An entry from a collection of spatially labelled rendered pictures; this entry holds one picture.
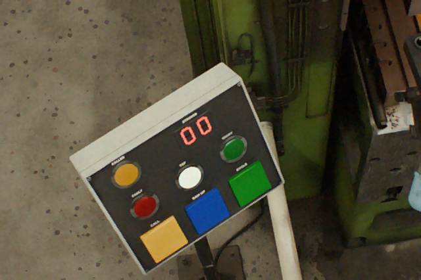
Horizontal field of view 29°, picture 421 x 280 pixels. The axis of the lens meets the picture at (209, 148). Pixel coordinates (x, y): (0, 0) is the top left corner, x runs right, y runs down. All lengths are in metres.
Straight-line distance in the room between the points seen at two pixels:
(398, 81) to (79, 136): 1.39
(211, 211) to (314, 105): 0.56
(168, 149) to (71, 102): 1.45
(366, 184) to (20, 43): 1.53
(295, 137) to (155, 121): 0.77
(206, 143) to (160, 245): 0.22
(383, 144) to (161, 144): 0.56
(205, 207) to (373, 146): 0.44
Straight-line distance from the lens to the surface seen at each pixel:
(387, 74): 1.73
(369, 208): 2.21
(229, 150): 1.52
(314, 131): 2.15
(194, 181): 1.51
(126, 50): 2.94
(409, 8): 1.44
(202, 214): 1.56
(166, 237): 1.55
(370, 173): 1.95
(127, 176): 1.45
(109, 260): 2.64
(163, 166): 1.47
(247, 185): 1.57
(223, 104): 1.47
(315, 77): 1.89
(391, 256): 2.60
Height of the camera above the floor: 2.49
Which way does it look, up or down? 66 degrees down
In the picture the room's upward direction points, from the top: 12 degrees counter-clockwise
